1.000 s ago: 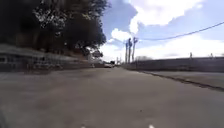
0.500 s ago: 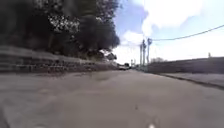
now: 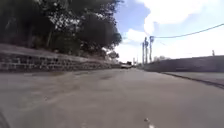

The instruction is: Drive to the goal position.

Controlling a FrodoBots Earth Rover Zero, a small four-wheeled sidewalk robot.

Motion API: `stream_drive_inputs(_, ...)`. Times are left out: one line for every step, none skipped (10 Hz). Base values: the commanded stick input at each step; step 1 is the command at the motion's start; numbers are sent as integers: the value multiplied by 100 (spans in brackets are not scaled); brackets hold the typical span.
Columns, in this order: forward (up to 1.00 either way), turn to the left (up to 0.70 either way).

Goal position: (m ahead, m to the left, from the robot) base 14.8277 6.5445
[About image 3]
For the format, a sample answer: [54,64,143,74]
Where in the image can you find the raised grey pavement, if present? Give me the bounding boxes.
[161,71,224,90]

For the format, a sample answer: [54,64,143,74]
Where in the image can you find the white vehicle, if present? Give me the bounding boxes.
[120,63,132,70]

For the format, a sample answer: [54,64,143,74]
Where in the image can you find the grey asphalt road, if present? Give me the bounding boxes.
[0,67,224,128]

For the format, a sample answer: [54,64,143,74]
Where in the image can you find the grey concrete wall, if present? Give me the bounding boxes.
[142,55,224,74]

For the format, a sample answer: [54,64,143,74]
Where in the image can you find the row of trees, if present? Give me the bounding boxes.
[0,0,124,60]

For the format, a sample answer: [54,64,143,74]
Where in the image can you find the overhead wires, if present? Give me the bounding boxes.
[146,22,224,46]

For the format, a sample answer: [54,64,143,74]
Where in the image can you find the stone retaining wall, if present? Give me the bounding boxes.
[0,43,122,73]

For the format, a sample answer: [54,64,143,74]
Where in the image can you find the utility pole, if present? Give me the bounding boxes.
[141,42,145,66]
[148,35,155,64]
[143,36,149,65]

